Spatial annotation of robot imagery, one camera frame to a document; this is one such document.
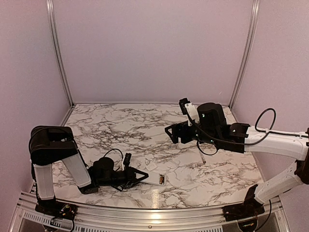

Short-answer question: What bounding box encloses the white remote control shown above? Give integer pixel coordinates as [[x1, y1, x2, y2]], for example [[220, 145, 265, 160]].
[[141, 172, 167, 186]]

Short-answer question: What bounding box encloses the white battery cover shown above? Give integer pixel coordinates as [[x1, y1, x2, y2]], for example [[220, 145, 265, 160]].
[[146, 164, 157, 171]]

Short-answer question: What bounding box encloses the right aluminium frame post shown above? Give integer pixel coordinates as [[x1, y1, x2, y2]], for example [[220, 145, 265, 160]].
[[228, 0, 260, 110]]

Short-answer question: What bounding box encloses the left aluminium frame post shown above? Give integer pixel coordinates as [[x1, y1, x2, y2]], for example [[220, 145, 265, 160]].
[[46, 0, 74, 108]]

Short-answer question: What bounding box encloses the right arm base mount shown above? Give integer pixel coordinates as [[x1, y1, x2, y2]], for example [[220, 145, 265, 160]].
[[223, 203, 265, 221]]

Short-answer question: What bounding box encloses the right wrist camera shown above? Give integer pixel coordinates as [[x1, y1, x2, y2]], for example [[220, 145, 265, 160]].
[[179, 98, 199, 126]]

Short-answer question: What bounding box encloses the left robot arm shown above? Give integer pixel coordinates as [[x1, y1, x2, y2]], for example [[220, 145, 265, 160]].
[[28, 126, 149, 215]]

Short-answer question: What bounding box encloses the silver pen tool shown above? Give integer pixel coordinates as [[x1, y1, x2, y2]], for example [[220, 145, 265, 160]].
[[197, 143, 206, 164]]

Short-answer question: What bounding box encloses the aluminium frame post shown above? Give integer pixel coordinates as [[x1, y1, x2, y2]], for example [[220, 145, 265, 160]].
[[46, 0, 74, 108], [228, 0, 260, 110]]

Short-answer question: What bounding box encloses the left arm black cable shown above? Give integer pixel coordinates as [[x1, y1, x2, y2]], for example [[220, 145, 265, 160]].
[[103, 148, 125, 170]]

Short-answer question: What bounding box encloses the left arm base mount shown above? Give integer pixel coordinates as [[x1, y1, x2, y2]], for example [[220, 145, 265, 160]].
[[35, 201, 77, 220]]

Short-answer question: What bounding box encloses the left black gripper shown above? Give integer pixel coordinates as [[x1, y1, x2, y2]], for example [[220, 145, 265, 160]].
[[98, 166, 149, 189]]

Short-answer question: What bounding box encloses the front aluminium rail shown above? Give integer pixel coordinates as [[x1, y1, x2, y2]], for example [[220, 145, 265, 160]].
[[14, 190, 290, 232]]

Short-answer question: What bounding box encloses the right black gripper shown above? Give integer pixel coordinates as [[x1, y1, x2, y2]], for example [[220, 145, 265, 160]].
[[165, 120, 219, 146]]

